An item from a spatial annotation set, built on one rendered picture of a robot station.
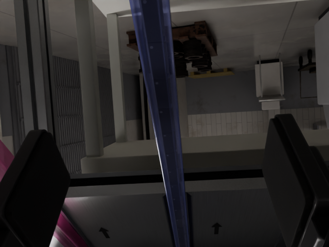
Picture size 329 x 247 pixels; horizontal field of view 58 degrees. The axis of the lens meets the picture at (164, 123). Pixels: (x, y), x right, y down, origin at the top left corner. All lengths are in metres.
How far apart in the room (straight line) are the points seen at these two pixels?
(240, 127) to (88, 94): 7.91
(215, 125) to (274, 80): 2.53
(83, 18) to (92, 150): 0.27
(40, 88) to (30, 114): 0.05
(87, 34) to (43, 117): 0.22
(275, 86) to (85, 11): 6.17
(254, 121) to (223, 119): 0.83
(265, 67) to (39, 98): 6.34
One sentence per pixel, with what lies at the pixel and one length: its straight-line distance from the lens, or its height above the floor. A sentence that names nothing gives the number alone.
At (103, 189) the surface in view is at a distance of 0.25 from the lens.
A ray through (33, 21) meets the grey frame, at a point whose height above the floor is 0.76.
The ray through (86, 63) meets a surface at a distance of 0.64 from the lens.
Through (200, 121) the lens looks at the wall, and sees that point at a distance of 8.57.
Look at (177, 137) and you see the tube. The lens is 0.16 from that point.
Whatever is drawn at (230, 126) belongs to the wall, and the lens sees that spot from 8.47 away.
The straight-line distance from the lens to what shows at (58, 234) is 0.30.
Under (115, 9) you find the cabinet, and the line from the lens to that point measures 0.91.
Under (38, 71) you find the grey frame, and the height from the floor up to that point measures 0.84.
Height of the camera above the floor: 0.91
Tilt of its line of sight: 3 degrees up
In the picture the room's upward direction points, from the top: 176 degrees clockwise
